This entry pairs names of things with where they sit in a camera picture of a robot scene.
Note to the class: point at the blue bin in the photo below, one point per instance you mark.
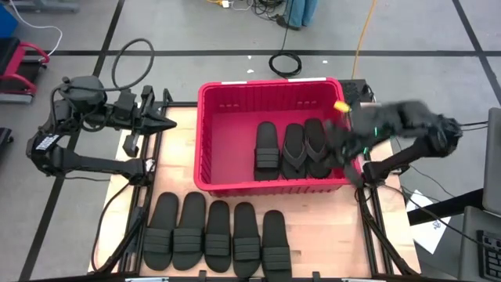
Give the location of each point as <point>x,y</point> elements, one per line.
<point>7,23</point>

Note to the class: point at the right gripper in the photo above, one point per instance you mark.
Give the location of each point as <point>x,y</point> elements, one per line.
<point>360,129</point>

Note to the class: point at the black perforated plate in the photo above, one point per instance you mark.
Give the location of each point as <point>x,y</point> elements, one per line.
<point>352,92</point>

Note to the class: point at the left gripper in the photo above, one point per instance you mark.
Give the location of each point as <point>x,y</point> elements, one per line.
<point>146,113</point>

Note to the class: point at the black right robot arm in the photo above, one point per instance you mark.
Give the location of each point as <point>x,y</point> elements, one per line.
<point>407,154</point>

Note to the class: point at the yellow tape tag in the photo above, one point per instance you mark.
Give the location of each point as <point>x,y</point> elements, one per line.
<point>341,106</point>

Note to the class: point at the grey table base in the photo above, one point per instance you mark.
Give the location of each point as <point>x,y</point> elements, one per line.
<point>47,4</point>

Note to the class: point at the black slide sandal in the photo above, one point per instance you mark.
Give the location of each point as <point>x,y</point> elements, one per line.
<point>267,137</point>
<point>218,219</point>
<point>276,231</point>
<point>246,219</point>
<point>164,211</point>
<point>193,207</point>

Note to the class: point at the black flip flop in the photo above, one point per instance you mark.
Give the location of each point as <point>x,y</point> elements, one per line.
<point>294,137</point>
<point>316,133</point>

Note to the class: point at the grey monitor back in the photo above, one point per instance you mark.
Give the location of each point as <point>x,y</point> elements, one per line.
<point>493,156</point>

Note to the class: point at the red plastic bin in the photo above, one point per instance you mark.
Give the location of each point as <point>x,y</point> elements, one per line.
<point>235,149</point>

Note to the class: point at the white paper sheet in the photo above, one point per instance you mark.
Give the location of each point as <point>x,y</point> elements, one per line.
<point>428,235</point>

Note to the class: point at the red and black cart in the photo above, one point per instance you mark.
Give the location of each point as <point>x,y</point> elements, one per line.
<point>15,58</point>

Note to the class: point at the grey desk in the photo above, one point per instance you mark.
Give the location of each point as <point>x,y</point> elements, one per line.
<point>469,250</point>

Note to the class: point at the person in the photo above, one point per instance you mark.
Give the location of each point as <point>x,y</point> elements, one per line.
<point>299,13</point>

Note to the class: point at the black chair base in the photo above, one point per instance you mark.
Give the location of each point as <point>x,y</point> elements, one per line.
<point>4,137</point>

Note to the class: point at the black beam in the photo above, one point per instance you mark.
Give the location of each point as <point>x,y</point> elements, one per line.
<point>446,207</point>

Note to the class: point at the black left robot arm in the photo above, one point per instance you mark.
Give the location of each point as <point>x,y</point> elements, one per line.
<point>98,166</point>

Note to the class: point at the white power adapter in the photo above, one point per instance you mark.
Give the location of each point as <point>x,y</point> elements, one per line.
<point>225,4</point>

